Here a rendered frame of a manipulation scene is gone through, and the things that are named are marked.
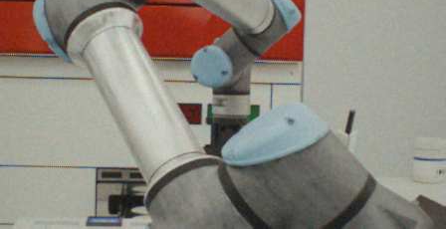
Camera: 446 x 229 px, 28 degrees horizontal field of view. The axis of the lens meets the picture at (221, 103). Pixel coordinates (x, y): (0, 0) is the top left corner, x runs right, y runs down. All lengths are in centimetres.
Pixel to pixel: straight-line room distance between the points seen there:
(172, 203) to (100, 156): 94
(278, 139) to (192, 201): 14
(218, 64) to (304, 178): 62
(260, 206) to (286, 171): 5
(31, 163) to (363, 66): 188
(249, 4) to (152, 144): 44
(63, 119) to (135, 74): 82
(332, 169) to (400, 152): 264
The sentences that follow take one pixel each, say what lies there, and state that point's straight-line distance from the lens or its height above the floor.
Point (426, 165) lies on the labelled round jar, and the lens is 201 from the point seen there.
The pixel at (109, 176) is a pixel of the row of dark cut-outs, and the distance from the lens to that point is 202.
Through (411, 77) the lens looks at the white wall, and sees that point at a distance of 365.
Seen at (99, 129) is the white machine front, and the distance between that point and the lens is 200.
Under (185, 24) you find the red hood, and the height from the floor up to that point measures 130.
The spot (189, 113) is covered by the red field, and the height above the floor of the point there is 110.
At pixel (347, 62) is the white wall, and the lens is 358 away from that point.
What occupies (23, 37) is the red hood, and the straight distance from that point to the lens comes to 196.
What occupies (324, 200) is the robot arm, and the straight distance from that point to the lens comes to 102.
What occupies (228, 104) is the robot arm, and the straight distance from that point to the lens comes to 172.
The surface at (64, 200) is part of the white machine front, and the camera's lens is 203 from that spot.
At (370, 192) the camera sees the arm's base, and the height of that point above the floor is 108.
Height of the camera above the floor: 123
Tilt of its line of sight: 3 degrees down
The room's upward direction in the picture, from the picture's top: 2 degrees clockwise
